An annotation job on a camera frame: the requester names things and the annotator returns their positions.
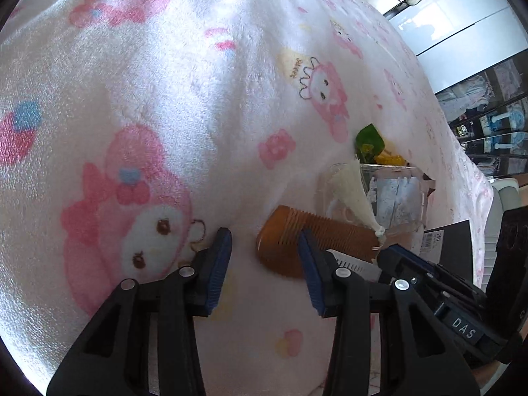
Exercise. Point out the dark display shelf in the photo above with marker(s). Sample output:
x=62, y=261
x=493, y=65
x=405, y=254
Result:
x=487, y=113

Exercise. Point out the green yellow snack wrapper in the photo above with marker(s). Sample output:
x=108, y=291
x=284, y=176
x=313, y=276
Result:
x=371, y=149

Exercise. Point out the black cardboard storage box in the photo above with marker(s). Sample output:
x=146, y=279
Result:
x=449, y=248

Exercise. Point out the brown wooden comb with tassel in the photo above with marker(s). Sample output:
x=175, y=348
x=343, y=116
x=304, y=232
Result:
x=348, y=224

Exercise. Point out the white wardrobe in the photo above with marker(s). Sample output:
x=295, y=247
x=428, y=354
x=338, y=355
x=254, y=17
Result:
x=455, y=39

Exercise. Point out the pink cartoon print bedsheet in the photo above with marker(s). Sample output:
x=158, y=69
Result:
x=131, y=130

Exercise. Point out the clear cartoon phone case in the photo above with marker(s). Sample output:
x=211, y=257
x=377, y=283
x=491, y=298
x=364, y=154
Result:
x=387, y=199

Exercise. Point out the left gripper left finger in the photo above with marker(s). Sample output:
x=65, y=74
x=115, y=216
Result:
x=111, y=355

